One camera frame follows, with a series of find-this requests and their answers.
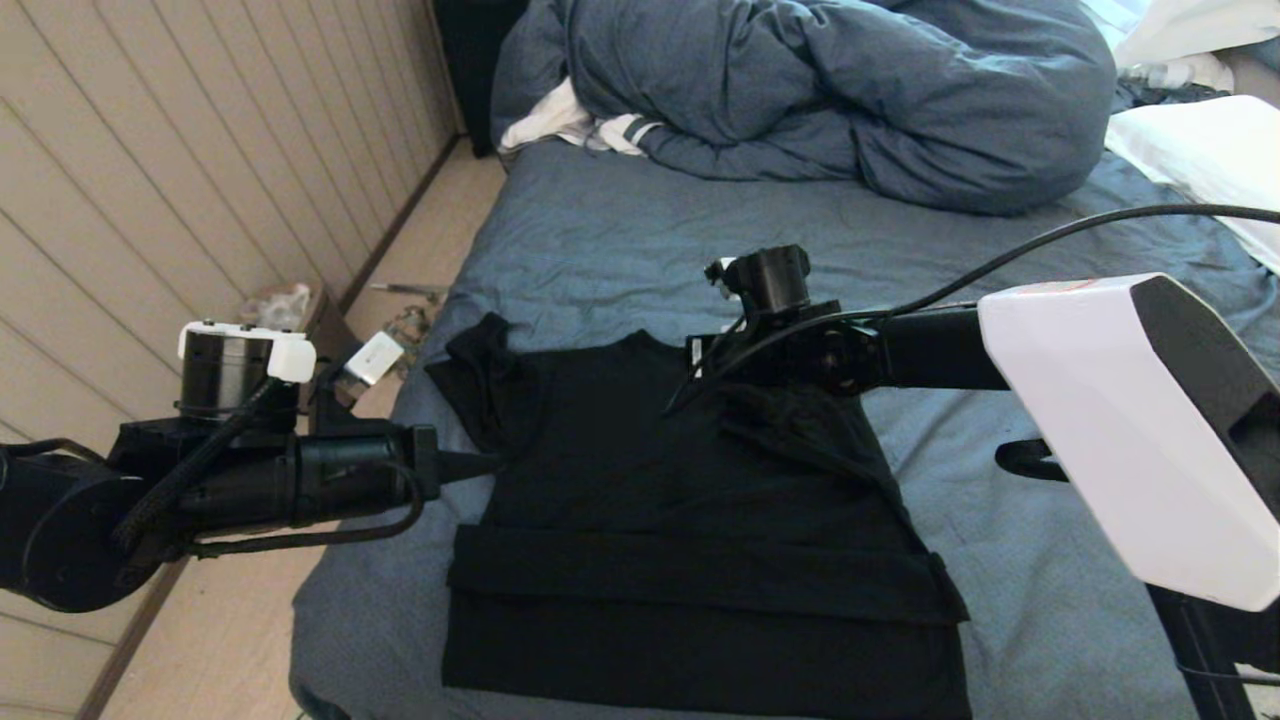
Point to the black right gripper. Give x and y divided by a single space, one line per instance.
810 350

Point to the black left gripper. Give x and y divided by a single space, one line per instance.
330 480

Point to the black t-shirt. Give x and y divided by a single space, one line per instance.
650 560

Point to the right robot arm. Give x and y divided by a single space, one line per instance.
1100 420

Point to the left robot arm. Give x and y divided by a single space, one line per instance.
60 530

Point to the right wrist motor cylinder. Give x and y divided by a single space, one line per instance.
775 280

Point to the wrist motor cylinder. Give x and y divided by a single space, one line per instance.
240 370
775 280

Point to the thin grey stick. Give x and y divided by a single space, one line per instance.
400 290

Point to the brown trash bin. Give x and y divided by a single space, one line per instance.
325 320

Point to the blue bed sheet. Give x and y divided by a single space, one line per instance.
600 240

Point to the left wrist motor cylinder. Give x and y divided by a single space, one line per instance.
240 370

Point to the clear plastic bin liner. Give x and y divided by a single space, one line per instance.
275 300

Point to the blue crumpled duvet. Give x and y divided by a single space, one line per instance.
850 90

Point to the white striped cloth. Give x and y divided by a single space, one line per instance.
545 120

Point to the black nightstand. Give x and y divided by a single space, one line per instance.
465 60

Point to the dark grey crumpled cloth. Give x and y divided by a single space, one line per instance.
1150 97

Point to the white pillow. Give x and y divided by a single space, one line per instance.
1210 150

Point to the white blanket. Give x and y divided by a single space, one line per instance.
1200 25

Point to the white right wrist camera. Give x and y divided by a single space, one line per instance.
725 268

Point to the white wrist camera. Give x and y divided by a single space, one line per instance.
372 358
725 268

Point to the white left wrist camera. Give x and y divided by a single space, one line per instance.
372 358

